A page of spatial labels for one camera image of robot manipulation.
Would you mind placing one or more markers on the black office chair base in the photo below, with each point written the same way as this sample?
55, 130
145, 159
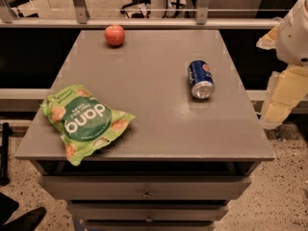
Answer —
136, 9

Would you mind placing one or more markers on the red apple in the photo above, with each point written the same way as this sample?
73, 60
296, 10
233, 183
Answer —
114, 35

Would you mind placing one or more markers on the middle grey drawer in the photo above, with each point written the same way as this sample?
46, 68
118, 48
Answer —
151, 211

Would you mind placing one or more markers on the grey drawer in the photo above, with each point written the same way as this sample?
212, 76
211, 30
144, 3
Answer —
151, 211
145, 187

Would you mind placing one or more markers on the blue pepsi can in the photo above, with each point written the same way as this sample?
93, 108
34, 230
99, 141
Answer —
200, 79

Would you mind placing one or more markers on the grey metal railing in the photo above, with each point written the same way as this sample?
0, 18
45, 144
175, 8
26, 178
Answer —
162, 14

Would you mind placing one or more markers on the green dang chips bag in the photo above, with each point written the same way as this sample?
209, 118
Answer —
85, 124

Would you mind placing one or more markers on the top grey drawer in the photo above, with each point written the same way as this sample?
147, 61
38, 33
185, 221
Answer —
145, 187

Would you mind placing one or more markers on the grey drawer cabinet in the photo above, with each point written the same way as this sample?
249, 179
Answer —
172, 134

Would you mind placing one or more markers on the black stand at left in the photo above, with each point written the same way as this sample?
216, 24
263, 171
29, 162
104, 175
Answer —
4, 153

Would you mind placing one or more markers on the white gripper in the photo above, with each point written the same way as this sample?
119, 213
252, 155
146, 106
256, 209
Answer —
295, 38

